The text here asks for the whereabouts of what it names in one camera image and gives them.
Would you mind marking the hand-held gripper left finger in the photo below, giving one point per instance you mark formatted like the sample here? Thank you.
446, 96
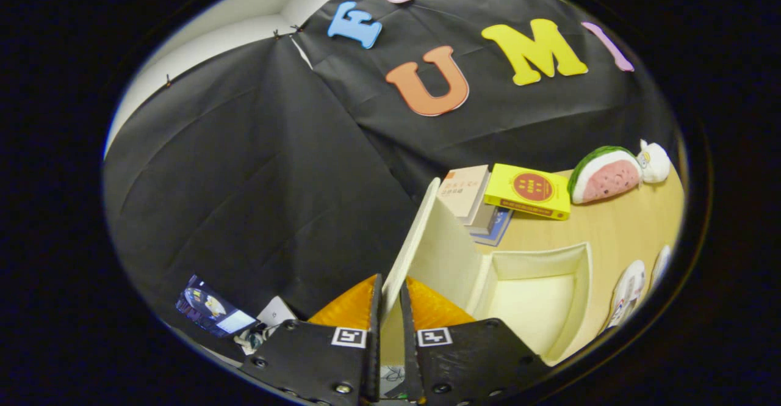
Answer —
311, 357

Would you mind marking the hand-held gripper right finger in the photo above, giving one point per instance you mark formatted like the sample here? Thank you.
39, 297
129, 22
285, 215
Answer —
470, 357

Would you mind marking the cream fabric storage box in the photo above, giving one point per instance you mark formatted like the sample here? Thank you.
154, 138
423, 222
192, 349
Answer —
531, 296

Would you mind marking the white canvas shoe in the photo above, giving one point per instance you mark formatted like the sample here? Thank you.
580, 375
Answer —
627, 293
662, 265

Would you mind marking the white paper sheet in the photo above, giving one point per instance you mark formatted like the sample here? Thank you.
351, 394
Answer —
277, 311

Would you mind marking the lit tablet screen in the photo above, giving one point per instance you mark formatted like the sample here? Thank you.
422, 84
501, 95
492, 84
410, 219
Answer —
210, 308

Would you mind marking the blue book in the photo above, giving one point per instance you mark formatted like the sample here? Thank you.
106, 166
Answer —
497, 229

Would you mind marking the grey book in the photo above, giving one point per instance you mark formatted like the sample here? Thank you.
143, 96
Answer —
485, 220

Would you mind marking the beige book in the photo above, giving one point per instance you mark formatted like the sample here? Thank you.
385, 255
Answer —
464, 189

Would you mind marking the yellow book with red circle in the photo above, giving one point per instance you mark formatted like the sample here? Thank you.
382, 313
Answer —
528, 189

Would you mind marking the watermelon slice plush toy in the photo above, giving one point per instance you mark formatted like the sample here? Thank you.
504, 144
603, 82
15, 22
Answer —
607, 177

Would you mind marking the white plush toy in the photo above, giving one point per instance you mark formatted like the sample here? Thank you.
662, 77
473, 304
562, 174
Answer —
654, 163

